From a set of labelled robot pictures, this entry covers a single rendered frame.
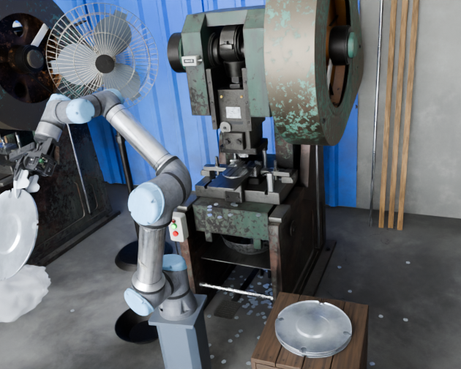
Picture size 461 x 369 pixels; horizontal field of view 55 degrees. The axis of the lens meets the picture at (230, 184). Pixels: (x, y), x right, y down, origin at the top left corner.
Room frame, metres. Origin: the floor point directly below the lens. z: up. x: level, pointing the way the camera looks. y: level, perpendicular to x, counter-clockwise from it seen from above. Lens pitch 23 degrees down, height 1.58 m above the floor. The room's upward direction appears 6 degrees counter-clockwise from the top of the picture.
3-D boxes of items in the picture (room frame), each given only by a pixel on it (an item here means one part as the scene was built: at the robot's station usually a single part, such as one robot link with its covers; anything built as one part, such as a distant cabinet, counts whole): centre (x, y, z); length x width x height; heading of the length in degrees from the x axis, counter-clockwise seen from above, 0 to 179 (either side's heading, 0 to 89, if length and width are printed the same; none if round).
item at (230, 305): (1.97, -0.03, 0.14); 0.59 x 0.10 x 0.05; 153
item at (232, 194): (1.93, -0.01, 0.72); 0.25 x 0.14 x 0.14; 153
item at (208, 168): (2.17, 0.06, 0.76); 0.17 x 0.06 x 0.10; 63
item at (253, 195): (2.09, -0.09, 0.68); 0.45 x 0.30 x 0.06; 63
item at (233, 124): (2.05, -0.07, 1.04); 0.17 x 0.15 x 0.30; 153
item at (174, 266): (1.43, 0.26, 0.62); 0.13 x 0.12 x 0.14; 144
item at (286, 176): (2.01, -0.24, 0.76); 0.17 x 0.06 x 0.10; 63
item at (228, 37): (2.09, -0.09, 1.27); 0.21 x 0.12 x 0.34; 153
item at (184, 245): (2.34, 0.09, 0.45); 0.92 x 0.12 x 0.90; 153
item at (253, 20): (2.22, -0.15, 0.83); 0.79 x 0.43 x 1.34; 153
